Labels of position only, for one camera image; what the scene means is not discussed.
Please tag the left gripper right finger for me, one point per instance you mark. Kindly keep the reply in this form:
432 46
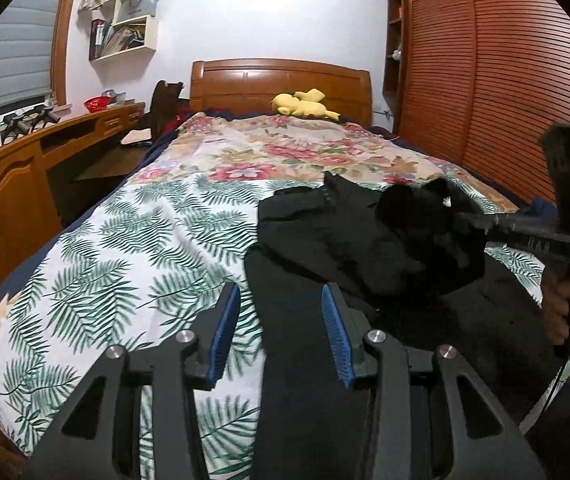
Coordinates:
345 329

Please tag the red basket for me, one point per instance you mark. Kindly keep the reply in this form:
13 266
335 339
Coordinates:
97 104

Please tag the wooden headboard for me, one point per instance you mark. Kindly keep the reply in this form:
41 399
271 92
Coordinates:
248 85

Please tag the yellow plush toy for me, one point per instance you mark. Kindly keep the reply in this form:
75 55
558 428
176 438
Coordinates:
303 105

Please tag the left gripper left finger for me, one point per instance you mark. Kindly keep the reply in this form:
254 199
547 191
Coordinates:
214 330

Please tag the leaf and floral bed cover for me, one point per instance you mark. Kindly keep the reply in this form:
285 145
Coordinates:
144 262

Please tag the louvered wooden wardrobe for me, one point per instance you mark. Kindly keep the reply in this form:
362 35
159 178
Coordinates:
477 82

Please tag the white wall shelf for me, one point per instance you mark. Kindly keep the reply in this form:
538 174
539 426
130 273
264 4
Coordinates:
119 26

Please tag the long wooden desk cabinet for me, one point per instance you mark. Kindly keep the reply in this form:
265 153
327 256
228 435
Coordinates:
28 216

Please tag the grey window blind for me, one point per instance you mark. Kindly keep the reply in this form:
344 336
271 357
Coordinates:
26 38

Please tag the dark wooden chair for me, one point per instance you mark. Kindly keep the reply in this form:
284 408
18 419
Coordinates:
165 103

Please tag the large black coat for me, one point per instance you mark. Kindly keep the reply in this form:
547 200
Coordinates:
461 354

